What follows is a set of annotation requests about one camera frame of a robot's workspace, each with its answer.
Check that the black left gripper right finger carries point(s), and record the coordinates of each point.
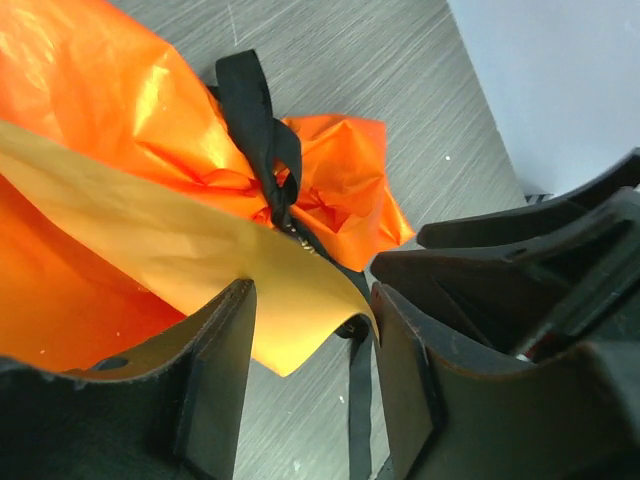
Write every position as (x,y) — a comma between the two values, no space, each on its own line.
(456,409)

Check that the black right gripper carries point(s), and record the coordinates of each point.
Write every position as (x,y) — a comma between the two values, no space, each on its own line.
(535,279)

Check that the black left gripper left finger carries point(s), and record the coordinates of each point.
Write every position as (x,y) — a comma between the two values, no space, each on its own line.
(169,408)

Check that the orange yellow wrapping paper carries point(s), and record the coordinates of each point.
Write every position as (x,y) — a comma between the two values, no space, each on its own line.
(131,196)

